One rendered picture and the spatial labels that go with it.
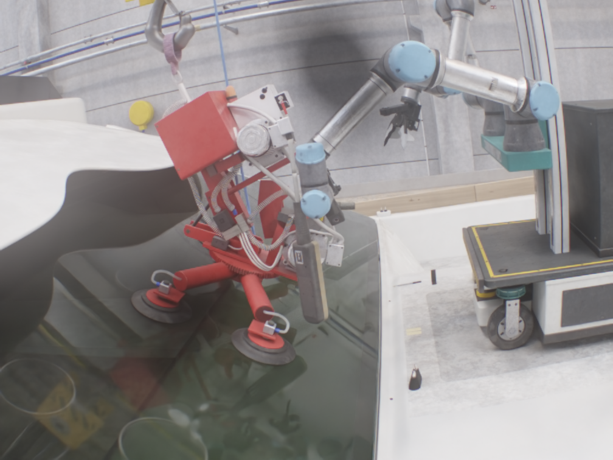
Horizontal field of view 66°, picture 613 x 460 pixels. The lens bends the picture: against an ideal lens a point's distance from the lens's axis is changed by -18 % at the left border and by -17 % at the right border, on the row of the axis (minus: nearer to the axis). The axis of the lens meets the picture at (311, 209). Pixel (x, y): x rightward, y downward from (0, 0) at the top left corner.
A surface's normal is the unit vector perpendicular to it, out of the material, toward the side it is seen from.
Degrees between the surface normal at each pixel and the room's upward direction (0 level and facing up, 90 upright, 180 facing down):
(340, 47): 90
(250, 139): 81
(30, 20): 90
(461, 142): 90
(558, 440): 16
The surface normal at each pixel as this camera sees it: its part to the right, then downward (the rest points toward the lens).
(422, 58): -0.06, 0.17
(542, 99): 0.20, 0.22
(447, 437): -0.15, -0.92
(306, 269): -0.66, 0.24
